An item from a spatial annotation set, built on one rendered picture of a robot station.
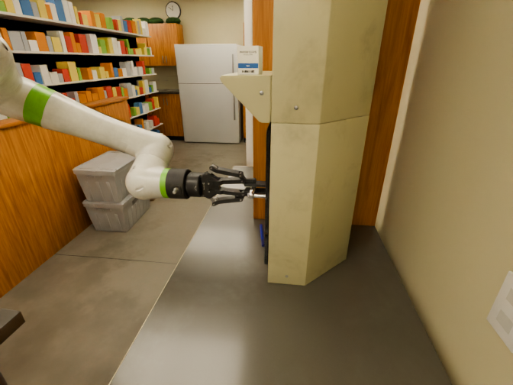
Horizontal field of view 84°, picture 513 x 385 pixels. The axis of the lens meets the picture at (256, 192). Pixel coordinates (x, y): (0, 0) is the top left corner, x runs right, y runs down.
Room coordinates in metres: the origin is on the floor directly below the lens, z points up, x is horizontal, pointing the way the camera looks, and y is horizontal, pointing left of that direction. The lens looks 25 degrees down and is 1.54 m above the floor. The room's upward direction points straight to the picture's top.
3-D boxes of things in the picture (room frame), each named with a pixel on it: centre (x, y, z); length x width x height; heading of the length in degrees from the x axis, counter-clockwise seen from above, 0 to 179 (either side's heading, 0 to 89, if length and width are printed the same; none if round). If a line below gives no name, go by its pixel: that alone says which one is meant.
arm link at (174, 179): (0.79, 0.23, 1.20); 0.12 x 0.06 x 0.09; 173
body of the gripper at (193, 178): (0.79, 0.16, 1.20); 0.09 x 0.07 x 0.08; 83
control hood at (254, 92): (0.82, 0.01, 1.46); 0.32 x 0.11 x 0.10; 173
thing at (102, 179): (2.66, 1.41, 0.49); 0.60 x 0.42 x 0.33; 173
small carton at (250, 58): (0.74, 0.01, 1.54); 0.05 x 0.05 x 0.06; 78
